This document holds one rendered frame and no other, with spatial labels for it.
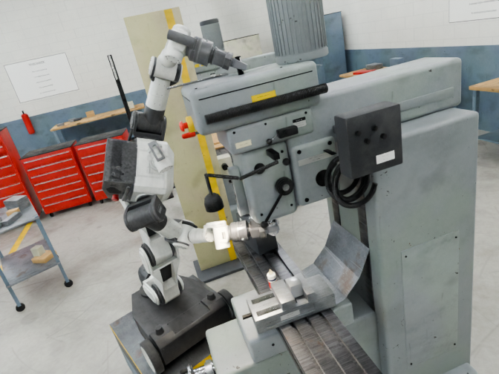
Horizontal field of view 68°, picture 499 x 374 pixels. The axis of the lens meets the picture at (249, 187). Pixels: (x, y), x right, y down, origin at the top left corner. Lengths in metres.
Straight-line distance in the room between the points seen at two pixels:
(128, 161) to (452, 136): 1.33
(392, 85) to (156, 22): 2.01
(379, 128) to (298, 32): 0.45
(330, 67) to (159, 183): 7.37
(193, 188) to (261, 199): 1.91
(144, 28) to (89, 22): 7.37
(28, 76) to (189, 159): 7.80
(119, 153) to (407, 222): 1.25
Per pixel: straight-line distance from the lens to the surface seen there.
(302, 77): 1.38
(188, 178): 3.28
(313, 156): 1.46
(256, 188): 1.43
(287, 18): 1.42
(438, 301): 2.03
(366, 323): 1.95
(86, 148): 6.09
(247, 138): 1.35
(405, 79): 1.63
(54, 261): 4.32
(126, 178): 1.64
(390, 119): 1.29
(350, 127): 1.21
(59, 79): 10.54
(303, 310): 1.63
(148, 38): 3.11
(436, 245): 1.84
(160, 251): 2.12
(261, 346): 1.74
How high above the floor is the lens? 2.03
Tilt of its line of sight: 22 degrees down
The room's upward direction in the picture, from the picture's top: 13 degrees counter-clockwise
